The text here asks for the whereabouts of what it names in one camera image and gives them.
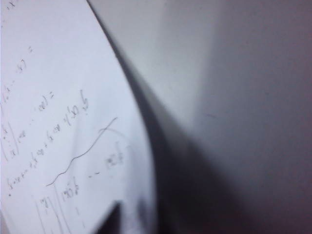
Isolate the white handwritten paper sheet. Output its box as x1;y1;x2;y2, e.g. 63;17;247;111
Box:
0;0;162;234

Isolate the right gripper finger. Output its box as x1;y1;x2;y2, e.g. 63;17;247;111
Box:
96;201;122;234

